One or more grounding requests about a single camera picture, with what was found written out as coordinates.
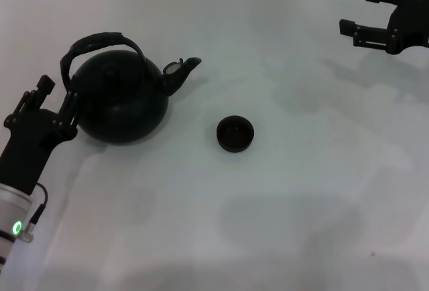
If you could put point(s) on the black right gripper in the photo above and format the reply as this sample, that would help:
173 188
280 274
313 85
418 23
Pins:
412 22

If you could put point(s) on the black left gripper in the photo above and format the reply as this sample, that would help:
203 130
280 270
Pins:
23 157

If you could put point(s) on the small dark brown teacup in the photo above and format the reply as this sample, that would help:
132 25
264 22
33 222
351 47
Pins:
234 135

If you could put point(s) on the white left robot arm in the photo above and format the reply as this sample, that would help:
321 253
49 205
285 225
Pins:
10 210

